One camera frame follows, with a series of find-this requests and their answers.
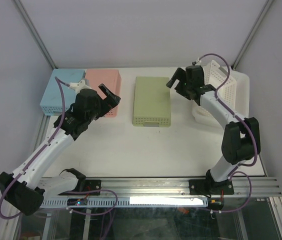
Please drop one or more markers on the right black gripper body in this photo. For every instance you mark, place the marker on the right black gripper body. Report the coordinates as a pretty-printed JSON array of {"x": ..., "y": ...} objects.
[{"x": 189, "y": 87}]

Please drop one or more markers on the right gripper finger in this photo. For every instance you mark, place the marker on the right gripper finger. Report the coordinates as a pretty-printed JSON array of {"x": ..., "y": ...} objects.
[
  {"x": 181, "y": 87},
  {"x": 179, "y": 75}
]

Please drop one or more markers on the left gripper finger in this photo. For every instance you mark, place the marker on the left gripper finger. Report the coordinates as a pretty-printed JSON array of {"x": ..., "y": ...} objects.
[
  {"x": 105, "y": 90},
  {"x": 111, "y": 102}
]

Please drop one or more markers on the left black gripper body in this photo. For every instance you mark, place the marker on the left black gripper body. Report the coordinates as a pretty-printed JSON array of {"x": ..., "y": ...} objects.
[{"x": 94, "y": 113}]

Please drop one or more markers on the pink plastic basket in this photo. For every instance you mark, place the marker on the pink plastic basket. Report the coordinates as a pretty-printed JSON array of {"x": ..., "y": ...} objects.
[{"x": 111, "y": 78}]

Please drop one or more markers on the small white plastic basket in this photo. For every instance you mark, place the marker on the small white plastic basket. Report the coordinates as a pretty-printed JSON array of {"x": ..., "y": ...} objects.
[{"x": 215, "y": 75}]

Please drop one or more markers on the large white plastic container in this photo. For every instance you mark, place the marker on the large white plastic container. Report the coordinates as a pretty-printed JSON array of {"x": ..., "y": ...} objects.
[{"x": 242, "y": 100}]

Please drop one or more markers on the green plastic basket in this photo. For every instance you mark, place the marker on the green plastic basket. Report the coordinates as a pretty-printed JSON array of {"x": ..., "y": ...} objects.
[{"x": 152, "y": 102}]

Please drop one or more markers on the blue plastic basket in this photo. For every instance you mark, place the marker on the blue plastic basket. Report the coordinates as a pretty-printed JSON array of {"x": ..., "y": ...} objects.
[{"x": 51, "y": 102}]

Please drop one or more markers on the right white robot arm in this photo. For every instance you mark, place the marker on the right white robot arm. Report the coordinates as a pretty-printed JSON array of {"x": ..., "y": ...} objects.
[{"x": 241, "y": 137}]

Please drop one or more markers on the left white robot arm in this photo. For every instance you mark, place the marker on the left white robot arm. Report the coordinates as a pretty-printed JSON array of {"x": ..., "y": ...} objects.
[{"x": 25, "y": 188}]

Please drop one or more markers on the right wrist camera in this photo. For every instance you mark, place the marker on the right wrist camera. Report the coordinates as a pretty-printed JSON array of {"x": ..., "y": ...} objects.
[{"x": 197, "y": 61}]

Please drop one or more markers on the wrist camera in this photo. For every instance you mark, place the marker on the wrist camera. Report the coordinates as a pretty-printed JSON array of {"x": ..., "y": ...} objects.
[
  {"x": 197, "y": 61},
  {"x": 78, "y": 86}
]

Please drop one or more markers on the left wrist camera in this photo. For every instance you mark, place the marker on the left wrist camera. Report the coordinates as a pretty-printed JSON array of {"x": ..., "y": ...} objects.
[{"x": 78, "y": 86}]

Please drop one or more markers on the right aluminium frame post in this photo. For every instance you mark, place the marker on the right aluminium frame post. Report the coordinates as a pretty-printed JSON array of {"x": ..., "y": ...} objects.
[{"x": 253, "y": 32}]

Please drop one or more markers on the aluminium frame post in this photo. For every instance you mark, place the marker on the aluminium frame post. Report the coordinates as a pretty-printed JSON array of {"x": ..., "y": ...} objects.
[
  {"x": 253, "y": 32},
  {"x": 19, "y": 6}
]

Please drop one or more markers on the white slotted cable duct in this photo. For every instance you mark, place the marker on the white slotted cable duct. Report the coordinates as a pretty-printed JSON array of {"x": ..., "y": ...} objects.
[{"x": 125, "y": 202}]

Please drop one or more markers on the left aluminium frame post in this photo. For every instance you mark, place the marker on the left aluminium frame post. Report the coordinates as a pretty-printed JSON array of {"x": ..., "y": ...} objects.
[{"x": 19, "y": 6}]

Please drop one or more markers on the aluminium mounting rail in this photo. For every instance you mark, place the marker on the aluminium mounting rail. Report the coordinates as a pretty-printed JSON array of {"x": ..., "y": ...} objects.
[{"x": 239, "y": 186}]

